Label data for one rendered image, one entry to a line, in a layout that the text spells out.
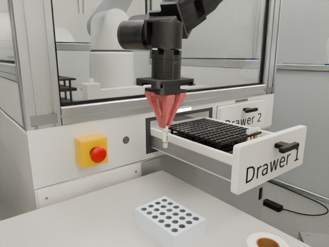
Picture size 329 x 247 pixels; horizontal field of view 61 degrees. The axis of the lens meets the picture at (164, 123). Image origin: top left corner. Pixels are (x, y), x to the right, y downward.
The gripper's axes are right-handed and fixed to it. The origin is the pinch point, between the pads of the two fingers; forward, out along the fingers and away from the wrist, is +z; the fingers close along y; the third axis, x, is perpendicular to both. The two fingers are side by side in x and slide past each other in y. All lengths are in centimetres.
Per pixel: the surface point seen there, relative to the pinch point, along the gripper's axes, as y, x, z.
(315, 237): -131, 1, 93
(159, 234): 6.7, 6.2, 19.3
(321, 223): -156, -2, 96
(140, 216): 6.3, 0.0, 18.8
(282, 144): -23.4, 15.2, 5.7
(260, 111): -70, -14, 9
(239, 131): -30.6, -0.1, 7.3
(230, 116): -51, -16, 9
